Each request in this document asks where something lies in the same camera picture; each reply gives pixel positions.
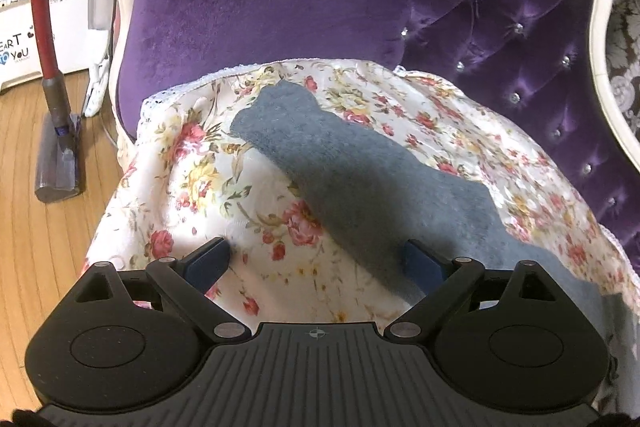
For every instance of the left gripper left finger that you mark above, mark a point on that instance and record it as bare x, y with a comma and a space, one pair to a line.
183, 284

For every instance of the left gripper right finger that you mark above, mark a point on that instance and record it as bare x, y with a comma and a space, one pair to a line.
446, 284

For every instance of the grey argyle sweater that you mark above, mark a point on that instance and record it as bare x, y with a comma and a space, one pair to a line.
372, 196

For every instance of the floral bed sheet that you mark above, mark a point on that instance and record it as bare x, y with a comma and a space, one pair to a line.
188, 179

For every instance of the red stick vacuum cleaner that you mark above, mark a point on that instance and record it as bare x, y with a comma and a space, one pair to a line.
57, 174

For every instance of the purple tufted chaise sofa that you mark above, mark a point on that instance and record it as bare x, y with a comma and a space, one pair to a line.
533, 61

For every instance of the grey damask curtain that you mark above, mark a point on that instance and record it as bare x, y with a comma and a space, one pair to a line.
622, 54

